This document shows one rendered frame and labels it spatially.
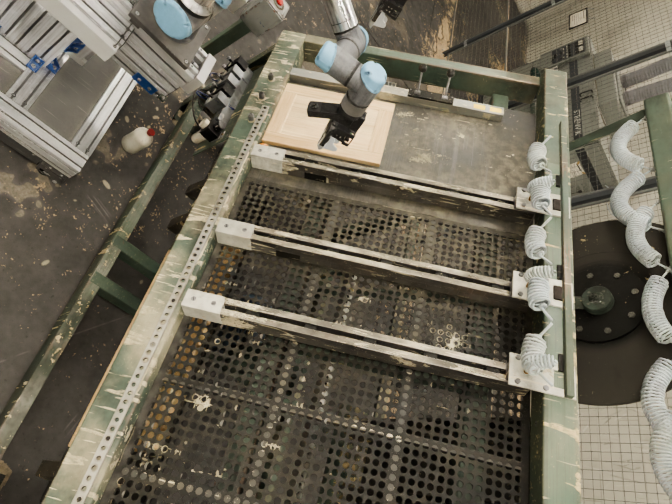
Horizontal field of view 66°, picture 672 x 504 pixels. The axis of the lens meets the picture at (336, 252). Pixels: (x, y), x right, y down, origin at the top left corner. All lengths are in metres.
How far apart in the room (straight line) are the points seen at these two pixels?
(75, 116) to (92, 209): 0.43
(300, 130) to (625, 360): 1.48
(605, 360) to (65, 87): 2.39
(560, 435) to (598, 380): 0.51
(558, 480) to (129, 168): 2.29
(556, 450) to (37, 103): 2.24
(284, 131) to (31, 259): 1.18
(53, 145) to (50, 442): 1.20
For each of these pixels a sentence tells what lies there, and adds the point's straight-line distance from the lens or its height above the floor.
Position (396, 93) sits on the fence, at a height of 1.28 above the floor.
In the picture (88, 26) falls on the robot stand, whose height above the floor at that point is 0.95.
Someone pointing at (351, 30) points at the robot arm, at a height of 1.58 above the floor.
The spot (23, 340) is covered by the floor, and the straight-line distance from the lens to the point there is 2.46.
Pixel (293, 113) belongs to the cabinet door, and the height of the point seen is 0.95.
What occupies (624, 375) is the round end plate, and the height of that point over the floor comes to 1.91.
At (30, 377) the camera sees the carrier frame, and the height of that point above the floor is 0.18.
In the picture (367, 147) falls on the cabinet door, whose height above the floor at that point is 1.21.
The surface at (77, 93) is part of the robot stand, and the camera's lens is 2.60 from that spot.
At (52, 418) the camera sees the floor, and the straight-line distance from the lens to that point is 2.50.
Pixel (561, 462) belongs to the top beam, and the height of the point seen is 1.82.
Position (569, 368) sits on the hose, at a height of 1.90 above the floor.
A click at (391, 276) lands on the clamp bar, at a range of 1.75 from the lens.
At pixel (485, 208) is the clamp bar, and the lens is 2.00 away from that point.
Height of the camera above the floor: 2.29
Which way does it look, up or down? 37 degrees down
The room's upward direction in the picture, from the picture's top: 76 degrees clockwise
